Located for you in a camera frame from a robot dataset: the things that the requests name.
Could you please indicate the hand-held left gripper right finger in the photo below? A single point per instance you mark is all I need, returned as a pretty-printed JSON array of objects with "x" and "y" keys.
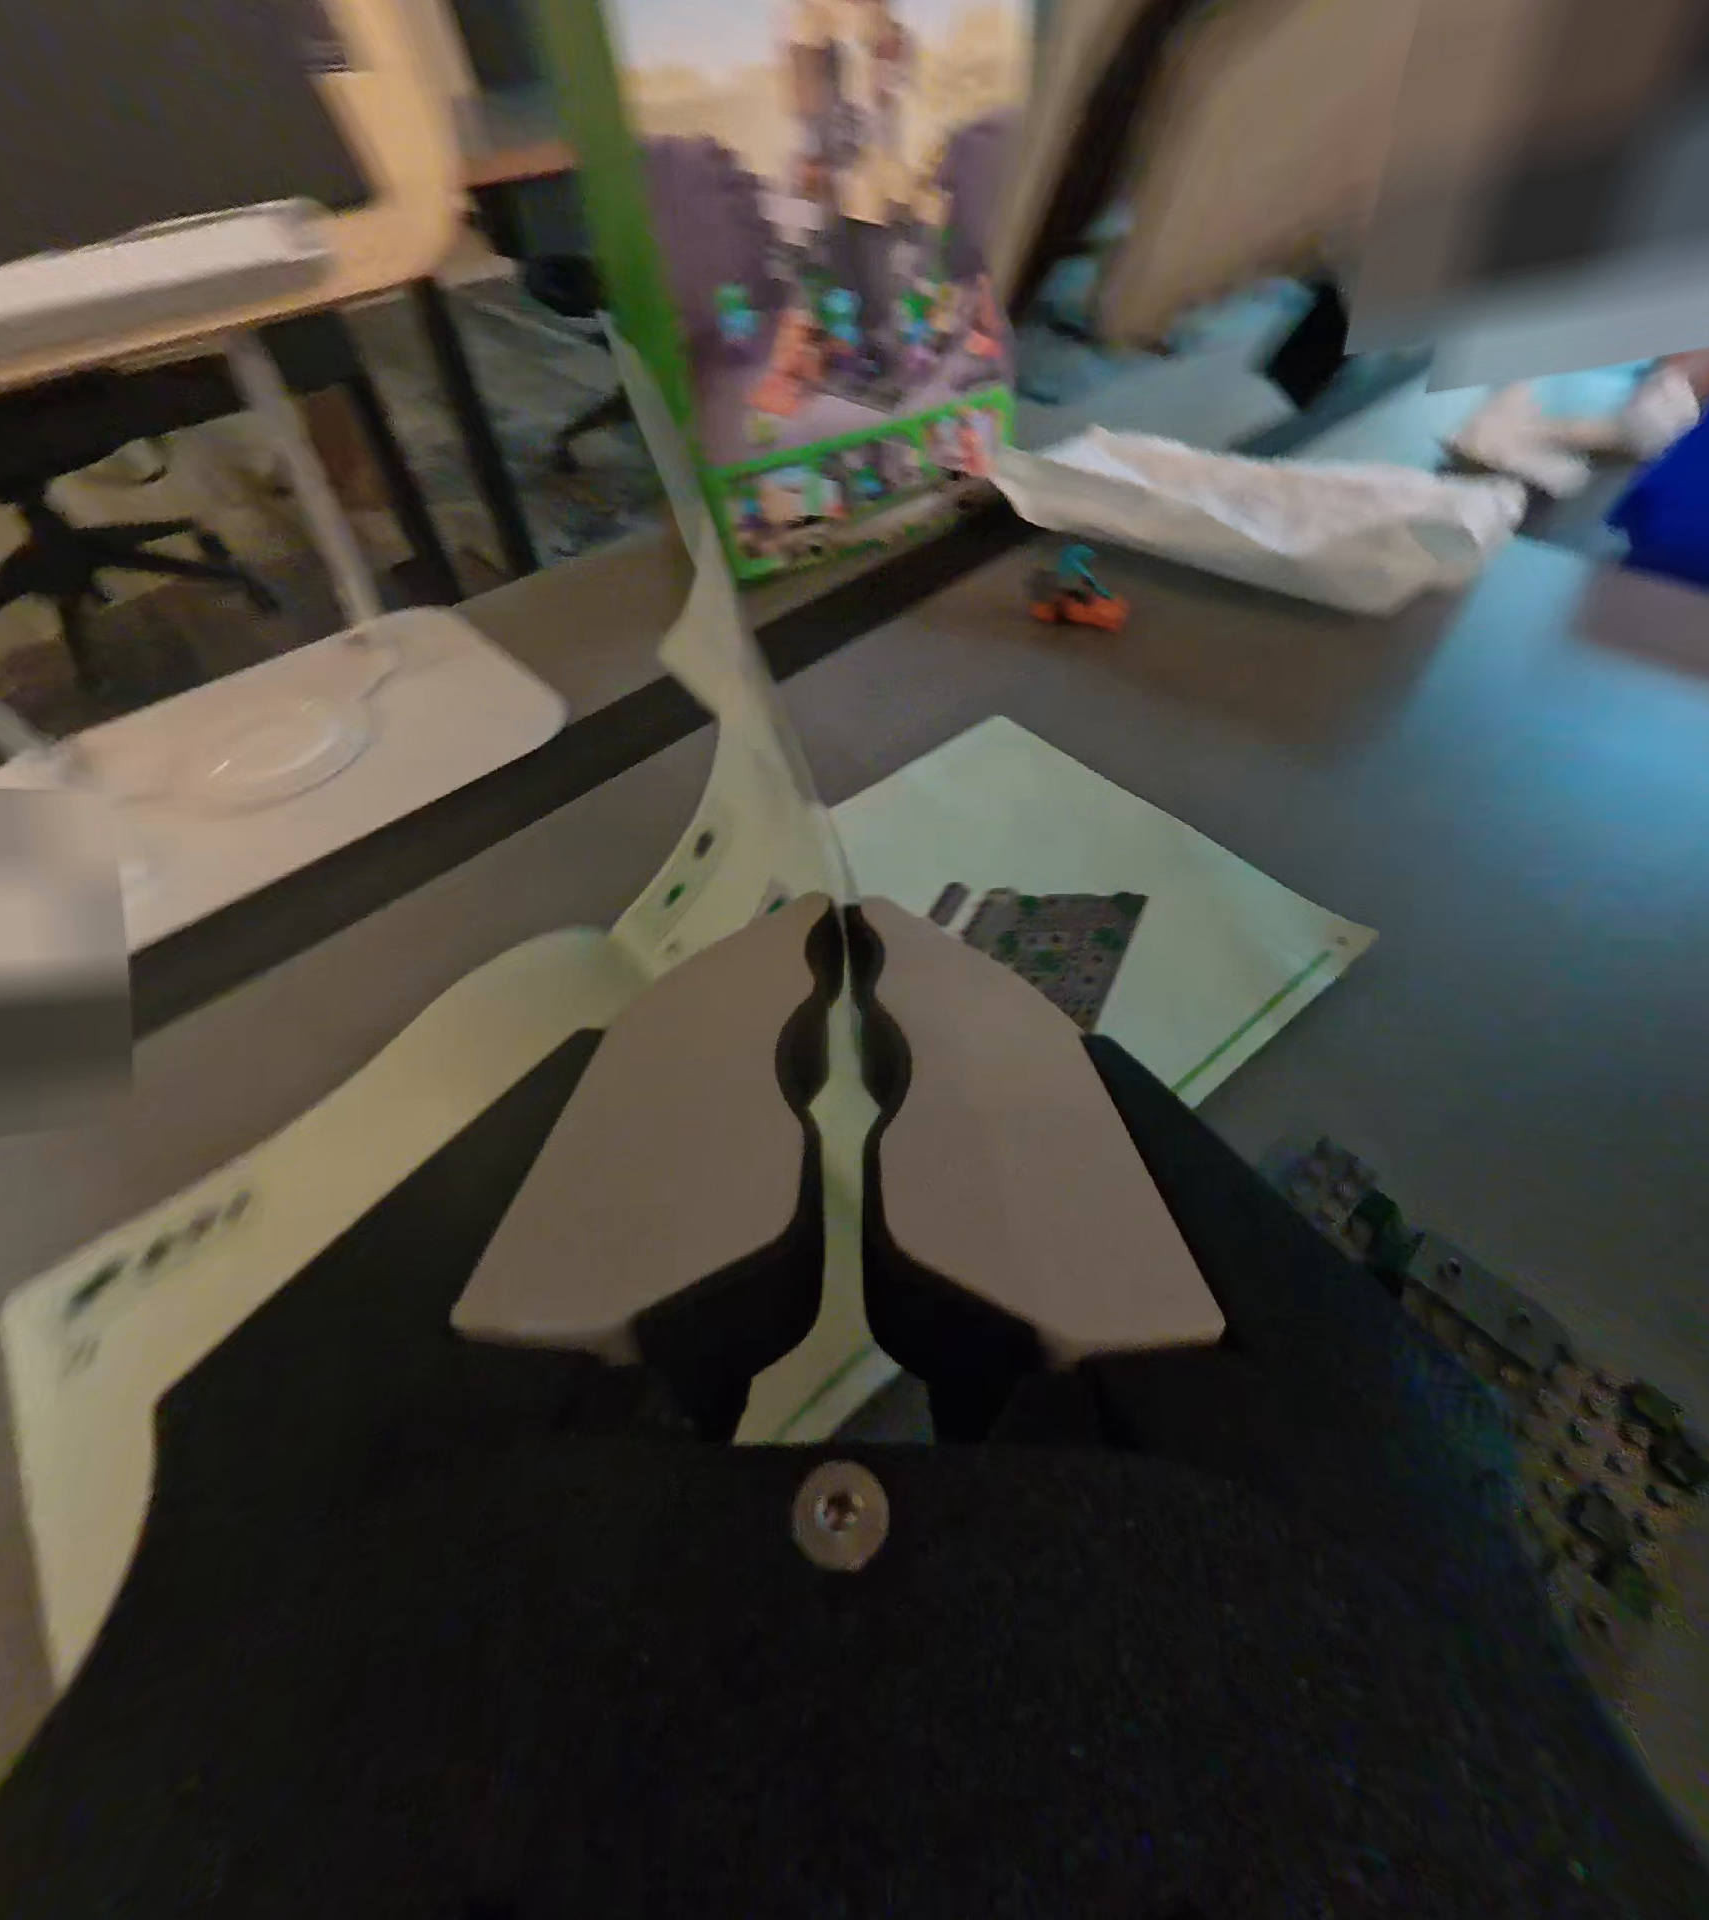
[{"x": 1034, "y": 1188}]

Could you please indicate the orange toy minifigure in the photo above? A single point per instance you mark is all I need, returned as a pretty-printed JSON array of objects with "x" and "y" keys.
[{"x": 1080, "y": 603}]

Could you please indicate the black office chair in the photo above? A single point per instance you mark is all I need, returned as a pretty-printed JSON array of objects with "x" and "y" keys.
[{"x": 60, "y": 526}]

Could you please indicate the crumpled white paper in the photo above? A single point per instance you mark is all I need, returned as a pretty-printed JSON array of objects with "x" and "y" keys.
[{"x": 1246, "y": 509}]

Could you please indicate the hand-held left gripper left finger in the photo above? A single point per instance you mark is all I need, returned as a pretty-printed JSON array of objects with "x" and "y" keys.
[{"x": 659, "y": 1188}]

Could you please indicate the building instruction booklet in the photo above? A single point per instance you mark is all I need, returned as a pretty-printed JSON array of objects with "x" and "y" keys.
[{"x": 1215, "y": 961}]

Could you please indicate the grey toy brick baseplate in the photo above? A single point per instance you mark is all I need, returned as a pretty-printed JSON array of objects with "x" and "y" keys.
[{"x": 1542, "y": 1384}]

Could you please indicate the toy brick set box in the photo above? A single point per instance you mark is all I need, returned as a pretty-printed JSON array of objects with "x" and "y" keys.
[{"x": 855, "y": 376}]

